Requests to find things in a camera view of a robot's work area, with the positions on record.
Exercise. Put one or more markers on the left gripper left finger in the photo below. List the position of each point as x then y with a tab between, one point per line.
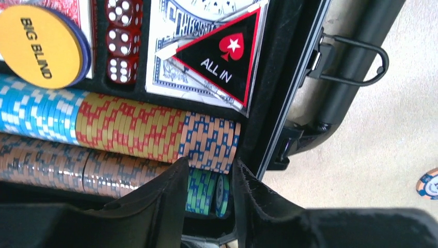
150	216

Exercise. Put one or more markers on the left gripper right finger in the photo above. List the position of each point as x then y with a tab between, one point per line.
266	219

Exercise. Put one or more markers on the black poker set case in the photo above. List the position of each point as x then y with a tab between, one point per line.
292	36

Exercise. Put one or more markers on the blue playing card deck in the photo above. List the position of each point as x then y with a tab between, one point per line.
175	19

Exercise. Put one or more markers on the blue small blind button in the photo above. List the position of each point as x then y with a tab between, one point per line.
84	47

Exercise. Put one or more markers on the blue ten chip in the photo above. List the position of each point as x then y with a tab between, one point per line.
426	186

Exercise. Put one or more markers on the triangular all-in button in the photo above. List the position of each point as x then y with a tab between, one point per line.
223	60

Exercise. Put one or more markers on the yellow big blind button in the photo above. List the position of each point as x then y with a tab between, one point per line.
39	47

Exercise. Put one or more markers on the brown green chip row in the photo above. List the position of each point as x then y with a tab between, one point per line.
61	166

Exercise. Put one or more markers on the bottom red die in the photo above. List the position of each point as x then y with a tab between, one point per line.
122	70

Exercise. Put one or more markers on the red die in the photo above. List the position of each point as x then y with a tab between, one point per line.
122	70
123	42
124	13

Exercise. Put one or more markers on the blue orange chip row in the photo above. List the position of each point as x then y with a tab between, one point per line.
89	119

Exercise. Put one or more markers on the middle red die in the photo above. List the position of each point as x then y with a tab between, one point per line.
123	42

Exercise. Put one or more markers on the top red die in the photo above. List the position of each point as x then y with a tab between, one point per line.
124	13

